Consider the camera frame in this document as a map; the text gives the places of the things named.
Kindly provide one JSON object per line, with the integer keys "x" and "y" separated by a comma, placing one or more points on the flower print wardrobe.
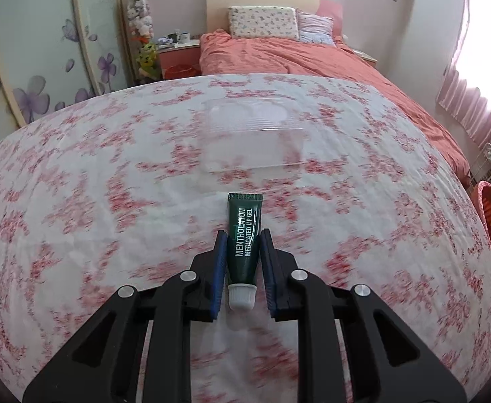
{"x": 39, "y": 63}

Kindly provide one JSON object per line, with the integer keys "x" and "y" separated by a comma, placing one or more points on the wooden bedside table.
{"x": 365, "y": 56}

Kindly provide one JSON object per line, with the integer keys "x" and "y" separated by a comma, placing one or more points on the coral nightstand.
{"x": 178, "y": 56}

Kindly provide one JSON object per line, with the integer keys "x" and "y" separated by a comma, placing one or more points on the red bag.
{"x": 181, "y": 72}

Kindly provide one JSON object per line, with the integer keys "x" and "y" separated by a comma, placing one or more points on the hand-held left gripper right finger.
{"x": 270, "y": 277}

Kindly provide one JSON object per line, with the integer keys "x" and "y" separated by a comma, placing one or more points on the coral duvet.
{"x": 312, "y": 61}

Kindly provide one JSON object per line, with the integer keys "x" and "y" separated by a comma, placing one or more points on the yellow green plush toy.
{"x": 149, "y": 59}

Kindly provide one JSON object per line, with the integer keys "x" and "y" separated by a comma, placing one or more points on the white floral pillow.
{"x": 264, "y": 23}

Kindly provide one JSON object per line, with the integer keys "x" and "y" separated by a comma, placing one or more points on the floral bed sheet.
{"x": 102, "y": 201}

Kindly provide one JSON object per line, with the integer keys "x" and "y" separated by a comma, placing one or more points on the coral pillow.
{"x": 331, "y": 8}

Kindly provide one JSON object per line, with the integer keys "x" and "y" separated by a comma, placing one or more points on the pink curtain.
{"x": 480, "y": 71}

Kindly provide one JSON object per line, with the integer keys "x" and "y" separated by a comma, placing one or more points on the white mug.
{"x": 183, "y": 37}

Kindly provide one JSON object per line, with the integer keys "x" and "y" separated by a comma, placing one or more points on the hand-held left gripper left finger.
{"x": 217, "y": 277}

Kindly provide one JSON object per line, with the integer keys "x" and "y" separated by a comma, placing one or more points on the striped pink pillow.
{"x": 317, "y": 29}

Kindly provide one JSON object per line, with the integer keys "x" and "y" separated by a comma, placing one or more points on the dark green lip gel tube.
{"x": 243, "y": 239}

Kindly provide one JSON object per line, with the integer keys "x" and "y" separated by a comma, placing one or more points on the plush toy display column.
{"x": 139, "y": 16}

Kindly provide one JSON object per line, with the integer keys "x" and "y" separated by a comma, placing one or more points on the clear plastic packaging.
{"x": 254, "y": 138}

